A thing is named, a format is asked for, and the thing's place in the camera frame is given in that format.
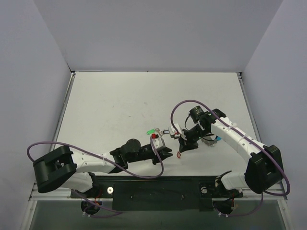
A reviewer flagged large keyring blue handle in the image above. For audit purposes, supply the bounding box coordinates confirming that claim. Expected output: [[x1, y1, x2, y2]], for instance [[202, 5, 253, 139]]
[[201, 135, 221, 147]]

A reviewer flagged green tag key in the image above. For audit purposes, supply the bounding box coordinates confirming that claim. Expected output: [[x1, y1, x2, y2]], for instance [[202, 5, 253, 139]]
[[146, 128, 160, 135]]

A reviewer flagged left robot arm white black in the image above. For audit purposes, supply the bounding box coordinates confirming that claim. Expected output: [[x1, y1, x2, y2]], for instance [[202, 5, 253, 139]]
[[33, 137, 173, 197]]

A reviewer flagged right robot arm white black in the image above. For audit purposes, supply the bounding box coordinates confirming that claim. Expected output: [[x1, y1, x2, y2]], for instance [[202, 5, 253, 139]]
[[179, 106, 285, 196]]

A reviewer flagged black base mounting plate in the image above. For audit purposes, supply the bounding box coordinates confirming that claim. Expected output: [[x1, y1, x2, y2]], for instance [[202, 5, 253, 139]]
[[82, 176, 243, 211]]

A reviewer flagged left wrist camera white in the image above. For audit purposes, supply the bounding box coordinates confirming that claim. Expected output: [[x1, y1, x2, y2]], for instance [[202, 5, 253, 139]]
[[150, 133, 166, 151]]

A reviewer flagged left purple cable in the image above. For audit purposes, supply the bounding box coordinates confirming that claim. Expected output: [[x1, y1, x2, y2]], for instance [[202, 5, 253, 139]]
[[26, 138, 165, 219]]

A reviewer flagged aluminium rail frame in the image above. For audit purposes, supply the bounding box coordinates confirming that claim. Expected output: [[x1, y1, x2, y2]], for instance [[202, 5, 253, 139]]
[[24, 71, 288, 230]]

